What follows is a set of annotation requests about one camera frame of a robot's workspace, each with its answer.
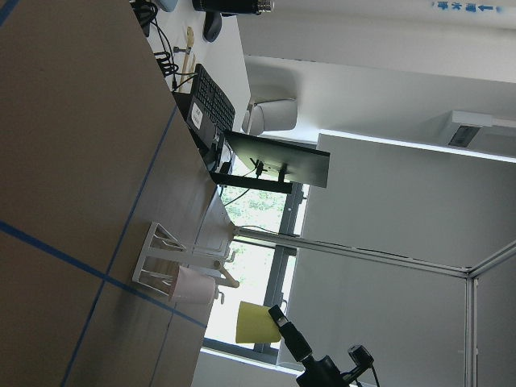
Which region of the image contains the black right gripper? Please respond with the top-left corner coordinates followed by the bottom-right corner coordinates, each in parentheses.
top-left (268, 306), bottom-right (347, 387)

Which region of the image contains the yellow plastic cup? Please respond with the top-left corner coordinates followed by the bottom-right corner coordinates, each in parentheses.
top-left (235, 302), bottom-right (281, 343)

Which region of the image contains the pink plastic cup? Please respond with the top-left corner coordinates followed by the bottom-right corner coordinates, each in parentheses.
top-left (169, 266), bottom-right (216, 305)

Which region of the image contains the black computer monitor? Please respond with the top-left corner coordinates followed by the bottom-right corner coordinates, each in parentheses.
top-left (210, 131), bottom-right (330, 194)

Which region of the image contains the grey office chair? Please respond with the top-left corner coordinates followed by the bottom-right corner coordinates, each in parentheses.
top-left (241, 56), bottom-right (298, 136)

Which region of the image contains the black keyboard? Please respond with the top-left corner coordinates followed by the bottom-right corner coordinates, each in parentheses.
top-left (190, 64), bottom-right (235, 131)

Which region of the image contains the black computer mouse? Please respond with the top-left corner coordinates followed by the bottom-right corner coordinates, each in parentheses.
top-left (202, 12), bottom-right (223, 43)

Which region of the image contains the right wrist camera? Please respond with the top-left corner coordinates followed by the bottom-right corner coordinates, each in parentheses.
top-left (341, 344), bottom-right (380, 386)

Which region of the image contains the white wire cup rack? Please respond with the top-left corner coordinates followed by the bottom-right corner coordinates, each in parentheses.
top-left (132, 222), bottom-right (235, 299)

